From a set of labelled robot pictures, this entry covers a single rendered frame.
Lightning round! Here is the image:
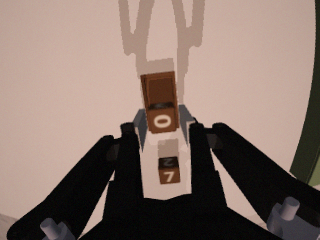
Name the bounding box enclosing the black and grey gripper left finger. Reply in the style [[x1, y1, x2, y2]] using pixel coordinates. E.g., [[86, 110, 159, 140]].
[[6, 108, 148, 240]]

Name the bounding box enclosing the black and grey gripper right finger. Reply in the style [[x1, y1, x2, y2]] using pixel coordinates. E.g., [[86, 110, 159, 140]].
[[178, 104, 320, 240]]

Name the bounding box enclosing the brown number cube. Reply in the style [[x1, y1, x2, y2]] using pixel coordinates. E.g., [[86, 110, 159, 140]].
[[158, 156, 180, 185], [148, 102, 177, 134]]

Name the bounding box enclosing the brown wooden tray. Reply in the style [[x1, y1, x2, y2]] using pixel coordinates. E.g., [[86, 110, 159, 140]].
[[140, 71, 180, 131]]

